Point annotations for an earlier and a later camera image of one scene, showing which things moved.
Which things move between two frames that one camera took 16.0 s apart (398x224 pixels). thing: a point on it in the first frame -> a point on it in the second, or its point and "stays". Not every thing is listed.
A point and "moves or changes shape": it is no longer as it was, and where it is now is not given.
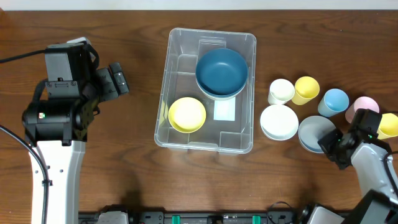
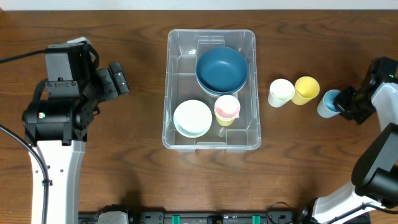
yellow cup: x=306 y=88 stays
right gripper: x=329 y=144 -> x=351 y=104
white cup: x=281 y=91 stays
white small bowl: x=279 y=122 -> x=193 y=118
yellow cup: x=388 y=127 moves or changes shape
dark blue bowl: x=221 y=71 stays
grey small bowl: x=311 y=130 -> x=192 y=127
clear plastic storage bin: x=207 y=98 stays
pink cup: x=361 y=102 moves or changes shape
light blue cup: x=335 y=101 stays
